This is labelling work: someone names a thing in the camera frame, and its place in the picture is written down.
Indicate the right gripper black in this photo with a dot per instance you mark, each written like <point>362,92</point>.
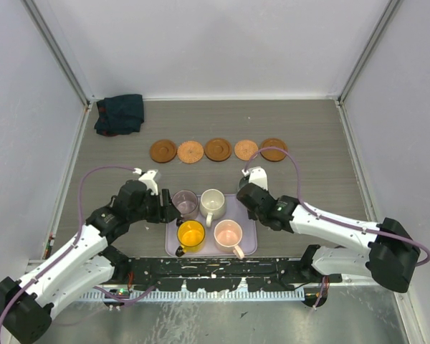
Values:
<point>251,215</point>

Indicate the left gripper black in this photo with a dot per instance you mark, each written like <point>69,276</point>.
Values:
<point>168,211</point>

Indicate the wooden coaster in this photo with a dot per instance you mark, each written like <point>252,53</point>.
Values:
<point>163,151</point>
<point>273,149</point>
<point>218,149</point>

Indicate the woven rattan coaster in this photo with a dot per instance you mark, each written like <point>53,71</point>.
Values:
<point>244,149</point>
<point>190,152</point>

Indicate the grey-green mug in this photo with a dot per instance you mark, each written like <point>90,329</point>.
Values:
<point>242,183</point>

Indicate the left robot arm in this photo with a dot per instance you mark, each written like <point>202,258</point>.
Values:
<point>29,304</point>

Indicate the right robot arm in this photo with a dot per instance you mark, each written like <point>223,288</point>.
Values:
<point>383,251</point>

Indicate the lavender plastic tray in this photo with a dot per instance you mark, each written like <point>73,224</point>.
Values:
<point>234,211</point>

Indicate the cream speckled mug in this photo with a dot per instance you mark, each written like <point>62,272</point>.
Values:
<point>212,206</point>

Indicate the pink mug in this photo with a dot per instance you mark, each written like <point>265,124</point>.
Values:
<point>228,235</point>

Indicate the dark blue folded cloth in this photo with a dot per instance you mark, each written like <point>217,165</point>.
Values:
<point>120,115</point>

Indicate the purple mug black handle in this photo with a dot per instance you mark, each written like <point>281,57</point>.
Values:
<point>187,203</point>

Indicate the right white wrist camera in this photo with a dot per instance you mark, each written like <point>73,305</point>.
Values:
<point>257,176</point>

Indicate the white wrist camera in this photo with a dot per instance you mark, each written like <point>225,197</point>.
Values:
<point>149,178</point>
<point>257,176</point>

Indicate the yellow mug black handle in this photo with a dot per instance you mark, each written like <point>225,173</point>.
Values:
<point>191,236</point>

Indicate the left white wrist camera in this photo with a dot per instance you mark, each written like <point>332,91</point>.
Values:
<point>149,178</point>

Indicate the white slotted cable duct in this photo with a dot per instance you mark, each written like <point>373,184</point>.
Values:
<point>239,295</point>

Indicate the aluminium frame rail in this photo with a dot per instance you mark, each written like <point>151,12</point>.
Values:
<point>59,272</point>

